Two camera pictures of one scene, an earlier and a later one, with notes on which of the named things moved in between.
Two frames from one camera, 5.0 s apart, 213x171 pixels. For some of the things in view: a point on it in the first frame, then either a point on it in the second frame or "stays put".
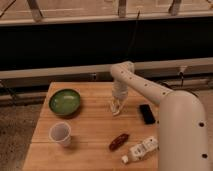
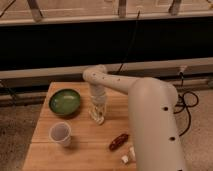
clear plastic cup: x=60 y=132 stays put
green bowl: x=64 y=102 stays put
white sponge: x=115 y=105 -> x=97 y=114
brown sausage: x=118 y=141 stays put
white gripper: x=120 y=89 -> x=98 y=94
